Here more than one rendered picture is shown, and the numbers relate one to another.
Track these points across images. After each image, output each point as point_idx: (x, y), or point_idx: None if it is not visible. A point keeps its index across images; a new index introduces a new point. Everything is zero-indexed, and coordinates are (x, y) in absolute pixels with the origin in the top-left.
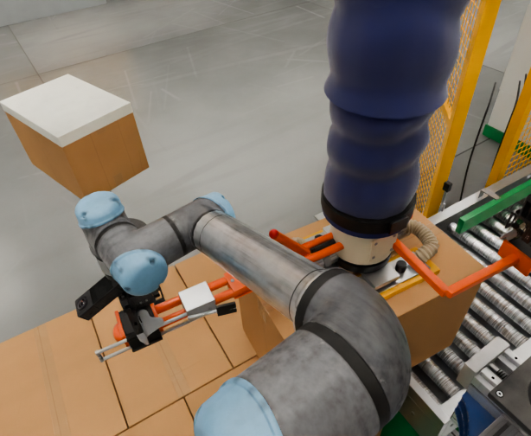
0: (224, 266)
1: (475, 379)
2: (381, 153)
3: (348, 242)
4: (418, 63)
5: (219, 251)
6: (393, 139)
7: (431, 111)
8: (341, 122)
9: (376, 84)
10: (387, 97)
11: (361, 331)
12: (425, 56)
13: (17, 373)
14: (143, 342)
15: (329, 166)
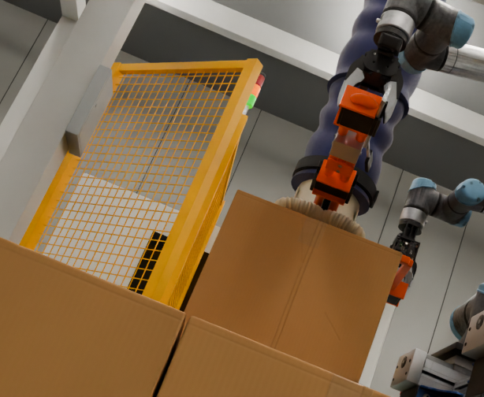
0: None
1: (426, 361)
2: (389, 125)
3: (342, 206)
4: (416, 78)
5: (480, 50)
6: (396, 118)
7: (406, 115)
8: (374, 91)
9: (403, 76)
10: (404, 87)
11: None
12: (418, 76)
13: None
14: (389, 114)
15: (333, 134)
